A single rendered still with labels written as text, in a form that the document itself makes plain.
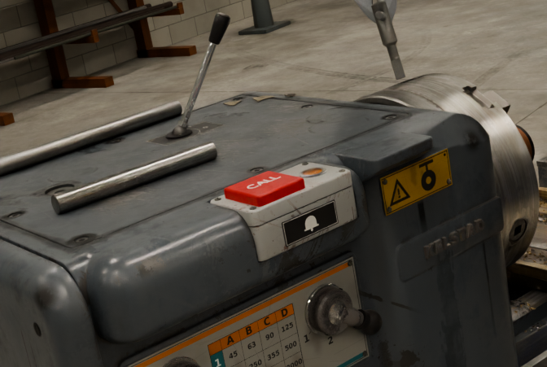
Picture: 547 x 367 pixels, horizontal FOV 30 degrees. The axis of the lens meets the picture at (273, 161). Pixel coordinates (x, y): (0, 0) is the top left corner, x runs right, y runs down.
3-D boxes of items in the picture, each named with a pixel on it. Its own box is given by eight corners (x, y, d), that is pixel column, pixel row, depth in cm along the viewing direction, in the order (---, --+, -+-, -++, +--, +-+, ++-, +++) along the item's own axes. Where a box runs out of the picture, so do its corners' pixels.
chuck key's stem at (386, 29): (408, 76, 148) (384, 0, 147) (393, 80, 148) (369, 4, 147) (408, 76, 150) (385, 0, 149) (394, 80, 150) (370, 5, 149)
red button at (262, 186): (261, 216, 99) (257, 195, 98) (225, 206, 104) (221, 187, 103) (308, 195, 102) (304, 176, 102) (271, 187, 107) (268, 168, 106)
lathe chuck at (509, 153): (525, 297, 137) (458, 72, 134) (374, 294, 163) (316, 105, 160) (566, 273, 142) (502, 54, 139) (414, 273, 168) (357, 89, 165)
